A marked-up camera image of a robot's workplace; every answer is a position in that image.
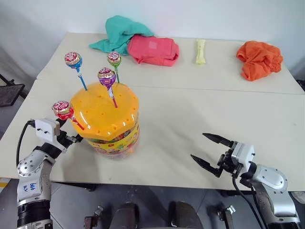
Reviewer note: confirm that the blue lollipop with blue stick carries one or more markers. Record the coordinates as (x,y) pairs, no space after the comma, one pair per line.
(74,60)

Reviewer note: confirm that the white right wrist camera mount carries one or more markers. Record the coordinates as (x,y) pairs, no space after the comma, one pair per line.
(243,152)

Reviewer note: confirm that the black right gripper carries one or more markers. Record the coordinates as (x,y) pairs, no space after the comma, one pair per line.
(227,162)

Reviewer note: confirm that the pale yellow snack packet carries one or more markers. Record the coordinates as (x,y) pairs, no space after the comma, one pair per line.
(199,51)

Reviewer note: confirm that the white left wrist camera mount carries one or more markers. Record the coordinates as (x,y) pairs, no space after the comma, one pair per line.
(46,129)

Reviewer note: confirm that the candy jar with orange lid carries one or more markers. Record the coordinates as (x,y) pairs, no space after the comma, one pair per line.
(107,119)

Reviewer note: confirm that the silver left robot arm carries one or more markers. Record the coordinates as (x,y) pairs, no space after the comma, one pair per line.
(32,167)

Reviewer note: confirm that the purple lollipop with pink stick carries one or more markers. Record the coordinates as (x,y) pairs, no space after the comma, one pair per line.
(106,76)

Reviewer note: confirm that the black metal stand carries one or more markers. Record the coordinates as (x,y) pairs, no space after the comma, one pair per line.
(9,93)

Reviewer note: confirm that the green lollipop with green stick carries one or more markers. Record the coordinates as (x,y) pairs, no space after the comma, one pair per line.
(114,58)

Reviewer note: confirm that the coral pink folded cloth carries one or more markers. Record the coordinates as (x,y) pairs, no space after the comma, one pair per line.
(152,50)

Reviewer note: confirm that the red lollipop with red stick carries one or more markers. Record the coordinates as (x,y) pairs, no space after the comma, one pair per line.
(62,109)

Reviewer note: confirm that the orange crumpled cloth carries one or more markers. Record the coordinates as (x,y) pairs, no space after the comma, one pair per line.
(258,59)

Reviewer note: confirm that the dark rounded shape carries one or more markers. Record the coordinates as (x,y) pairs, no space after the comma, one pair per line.
(183,215)
(125,215)

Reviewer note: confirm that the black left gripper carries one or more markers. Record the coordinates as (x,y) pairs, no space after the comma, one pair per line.
(63,140)

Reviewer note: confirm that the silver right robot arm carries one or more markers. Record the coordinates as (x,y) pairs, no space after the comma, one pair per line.
(274,188)

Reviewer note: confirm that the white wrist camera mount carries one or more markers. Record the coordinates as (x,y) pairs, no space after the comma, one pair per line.
(46,129)
(243,152)

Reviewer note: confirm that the teal cloth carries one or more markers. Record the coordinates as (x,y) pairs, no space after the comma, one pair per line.
(121,33)

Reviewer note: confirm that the metal bracket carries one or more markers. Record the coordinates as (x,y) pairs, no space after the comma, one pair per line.
(94,215)
(227,213)

